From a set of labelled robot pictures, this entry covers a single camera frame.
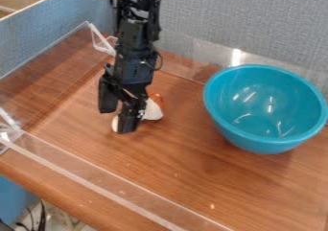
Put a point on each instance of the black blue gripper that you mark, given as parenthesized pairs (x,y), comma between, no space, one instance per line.
(131,73)

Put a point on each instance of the white brown toy mushroom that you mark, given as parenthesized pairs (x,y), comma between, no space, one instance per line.
(154,110)

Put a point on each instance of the blue plastic bowl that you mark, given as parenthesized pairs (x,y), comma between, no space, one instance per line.
(267,109)

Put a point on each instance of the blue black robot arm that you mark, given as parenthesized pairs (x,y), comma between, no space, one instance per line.
(123,82)

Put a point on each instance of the clear acrylic barrier frame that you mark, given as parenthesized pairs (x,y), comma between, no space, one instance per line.
(172,177)

